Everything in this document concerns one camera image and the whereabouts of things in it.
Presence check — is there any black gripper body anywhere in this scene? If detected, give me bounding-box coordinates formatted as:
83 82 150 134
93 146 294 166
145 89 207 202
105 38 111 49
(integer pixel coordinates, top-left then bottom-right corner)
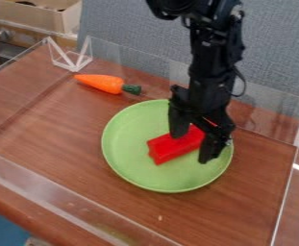
169 68 237 134

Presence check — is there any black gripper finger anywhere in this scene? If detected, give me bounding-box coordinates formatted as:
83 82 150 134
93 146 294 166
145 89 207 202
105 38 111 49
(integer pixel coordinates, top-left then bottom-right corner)
198 131 231 163
169 108 190 138

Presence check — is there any red plastic block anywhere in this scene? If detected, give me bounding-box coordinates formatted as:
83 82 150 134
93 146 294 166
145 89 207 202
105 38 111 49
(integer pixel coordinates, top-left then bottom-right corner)
147 125 206 165

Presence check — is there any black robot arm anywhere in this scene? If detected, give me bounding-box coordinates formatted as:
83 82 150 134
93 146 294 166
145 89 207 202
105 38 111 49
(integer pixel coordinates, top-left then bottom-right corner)
146 0 245 163

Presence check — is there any green round plate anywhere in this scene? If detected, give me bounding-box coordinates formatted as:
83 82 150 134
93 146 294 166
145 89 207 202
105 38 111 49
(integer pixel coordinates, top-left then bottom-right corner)
102 99 234 193

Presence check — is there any orange toy carrot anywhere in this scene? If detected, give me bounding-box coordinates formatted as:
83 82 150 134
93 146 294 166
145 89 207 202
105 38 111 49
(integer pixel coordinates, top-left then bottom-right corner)
75 74 142 95

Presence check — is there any cardboard box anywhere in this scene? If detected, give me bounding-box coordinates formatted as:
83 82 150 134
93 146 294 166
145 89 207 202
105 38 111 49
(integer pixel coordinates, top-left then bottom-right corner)
0 0 83 34

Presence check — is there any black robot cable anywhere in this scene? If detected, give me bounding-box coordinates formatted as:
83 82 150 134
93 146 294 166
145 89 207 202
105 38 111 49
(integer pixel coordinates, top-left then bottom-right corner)
227 63 249 98

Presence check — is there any clear acrylic enclosure wall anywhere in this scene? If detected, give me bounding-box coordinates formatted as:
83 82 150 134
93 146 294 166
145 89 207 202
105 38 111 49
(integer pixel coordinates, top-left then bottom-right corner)
0 42 299 246

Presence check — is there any clear acrylic corner bracket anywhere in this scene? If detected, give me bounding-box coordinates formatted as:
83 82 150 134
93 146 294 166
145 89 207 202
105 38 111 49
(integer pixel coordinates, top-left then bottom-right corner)
47 37 93 72

